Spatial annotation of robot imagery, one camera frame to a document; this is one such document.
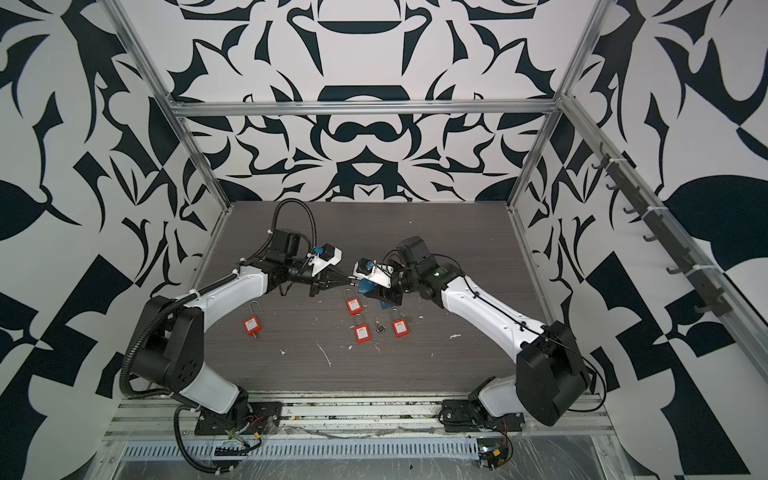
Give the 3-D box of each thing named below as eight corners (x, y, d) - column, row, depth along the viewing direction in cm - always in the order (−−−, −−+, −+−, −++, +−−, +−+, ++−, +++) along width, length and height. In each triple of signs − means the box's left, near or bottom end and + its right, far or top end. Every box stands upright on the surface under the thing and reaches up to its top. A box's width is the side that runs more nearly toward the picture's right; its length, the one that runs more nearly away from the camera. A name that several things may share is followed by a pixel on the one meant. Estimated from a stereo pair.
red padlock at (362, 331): (358, 345, 88) (358, 342, 86) (351, 319, 93) (350, 316, 91) (373, 340, 89) (373, 337, 87) (365, 315, 94) (364, 312, 92)
